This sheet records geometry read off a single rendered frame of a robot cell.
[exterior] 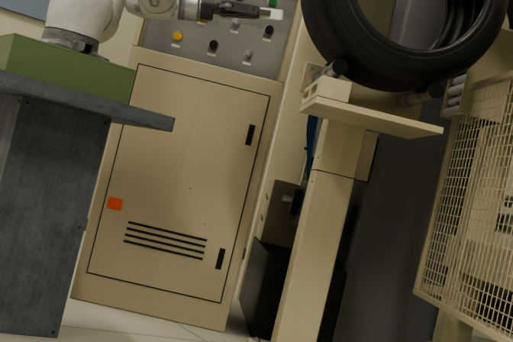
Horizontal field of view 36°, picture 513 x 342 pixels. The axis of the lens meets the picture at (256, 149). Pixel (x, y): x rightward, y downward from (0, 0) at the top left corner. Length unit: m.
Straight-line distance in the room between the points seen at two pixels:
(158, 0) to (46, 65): 0.33
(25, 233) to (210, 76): 0.96
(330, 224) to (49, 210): 0.92
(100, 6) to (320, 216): 0.96
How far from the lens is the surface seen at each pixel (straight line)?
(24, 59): 2.09
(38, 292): 2.20
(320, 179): 2.56
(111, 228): 2.79
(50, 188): 2.15
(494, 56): 2.67
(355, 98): 2.57
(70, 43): 2.20
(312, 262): 2.58
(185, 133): 2.77
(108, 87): 2.16
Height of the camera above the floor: 0.52
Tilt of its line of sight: 3 degrees up
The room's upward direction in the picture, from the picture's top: 14 degrees clockwise
